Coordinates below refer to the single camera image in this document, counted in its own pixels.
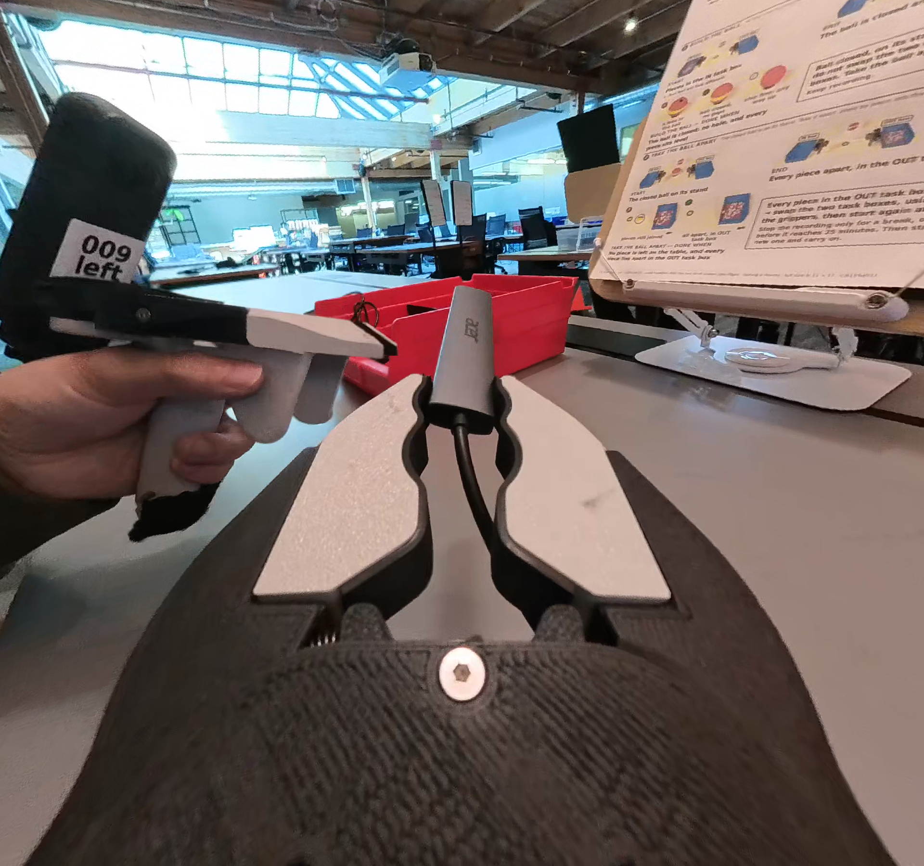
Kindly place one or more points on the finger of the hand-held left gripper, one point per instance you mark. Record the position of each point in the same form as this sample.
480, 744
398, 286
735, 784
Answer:
303, 335
321, 389

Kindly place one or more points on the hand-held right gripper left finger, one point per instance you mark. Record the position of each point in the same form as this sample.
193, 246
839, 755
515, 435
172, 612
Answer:
339, 490

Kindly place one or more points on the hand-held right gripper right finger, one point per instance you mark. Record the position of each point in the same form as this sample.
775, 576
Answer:
577, 490

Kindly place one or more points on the grey usb hub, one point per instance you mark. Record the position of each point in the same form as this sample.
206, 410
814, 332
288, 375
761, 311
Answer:
462, 360

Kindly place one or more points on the red plastic bin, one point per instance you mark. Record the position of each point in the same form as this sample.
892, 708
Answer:
520, 317

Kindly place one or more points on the person's left hand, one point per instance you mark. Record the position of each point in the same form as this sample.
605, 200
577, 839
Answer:
72, 418

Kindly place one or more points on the portrait display panel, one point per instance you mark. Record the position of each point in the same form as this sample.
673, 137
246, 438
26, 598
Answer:
463, 202
434, 202

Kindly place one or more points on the light wooden table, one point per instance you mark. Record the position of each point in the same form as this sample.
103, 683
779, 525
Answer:
548, 258

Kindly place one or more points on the black office chair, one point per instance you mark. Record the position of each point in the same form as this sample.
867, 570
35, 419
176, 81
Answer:
538, 227

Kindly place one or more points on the clear plastic box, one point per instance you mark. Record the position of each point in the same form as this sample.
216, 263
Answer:
589, 230

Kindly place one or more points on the instruction sheet on stand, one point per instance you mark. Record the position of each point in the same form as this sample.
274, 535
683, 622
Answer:
758, 301

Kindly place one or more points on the white stand base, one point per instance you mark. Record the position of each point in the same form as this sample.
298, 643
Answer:
830, 382

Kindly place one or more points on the ceiling projector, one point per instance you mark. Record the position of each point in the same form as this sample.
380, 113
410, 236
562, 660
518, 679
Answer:
406, 70

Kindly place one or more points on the tan cardboard panel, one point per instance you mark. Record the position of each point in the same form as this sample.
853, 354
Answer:
592, 194

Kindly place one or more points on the black hanging screen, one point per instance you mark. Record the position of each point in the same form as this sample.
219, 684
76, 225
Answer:
588, 138

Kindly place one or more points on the printed instruction sheet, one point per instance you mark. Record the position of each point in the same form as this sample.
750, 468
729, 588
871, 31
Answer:
794, 122

